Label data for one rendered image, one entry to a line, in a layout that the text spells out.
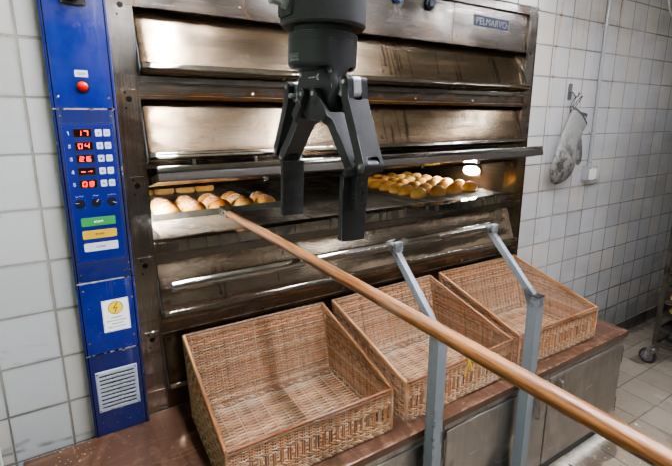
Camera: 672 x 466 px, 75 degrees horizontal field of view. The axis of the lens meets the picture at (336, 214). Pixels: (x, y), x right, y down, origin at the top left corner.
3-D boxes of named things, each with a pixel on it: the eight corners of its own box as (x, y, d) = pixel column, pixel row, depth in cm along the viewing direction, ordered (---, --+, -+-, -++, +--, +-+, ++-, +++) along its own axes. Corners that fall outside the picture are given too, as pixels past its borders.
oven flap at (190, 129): (148, 162, 136) (139, 100, 138) (519, 144, 228) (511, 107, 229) (150, 158, 132) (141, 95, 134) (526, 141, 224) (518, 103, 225)
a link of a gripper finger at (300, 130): (305, 94, 48) (300, 85, 49) (275, 164, 56) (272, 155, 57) (335, 96, 50) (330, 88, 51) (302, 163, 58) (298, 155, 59)
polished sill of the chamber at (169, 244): (151, 250, 148) (150, 239, 147) (504, 199, 240) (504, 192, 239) (155, 255, 143) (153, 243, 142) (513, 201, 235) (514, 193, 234)
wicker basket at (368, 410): (184, 405, 156) (178, 333, 151) (323, 361, 184) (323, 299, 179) (225, 506, 116) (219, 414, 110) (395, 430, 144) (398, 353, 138)
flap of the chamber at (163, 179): (158, 182, 125) (148, 186, 142) (543, 154, 217) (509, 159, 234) (157, 173, 125) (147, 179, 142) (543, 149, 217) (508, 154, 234)
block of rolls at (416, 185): (348, 184, 268) (348, 175, 267) (409, 178, 292) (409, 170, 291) (416, 199, 217) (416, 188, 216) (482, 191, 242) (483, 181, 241)
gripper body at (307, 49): (274, 34, 49) (274, 119, 51) (312, 21, 42) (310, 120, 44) (331, 42, 53) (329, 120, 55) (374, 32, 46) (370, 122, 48)
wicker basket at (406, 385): (328, 360, 186) (328, 298, 180) (427, 326, 215) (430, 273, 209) (405, 427, 145) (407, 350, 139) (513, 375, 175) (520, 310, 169)
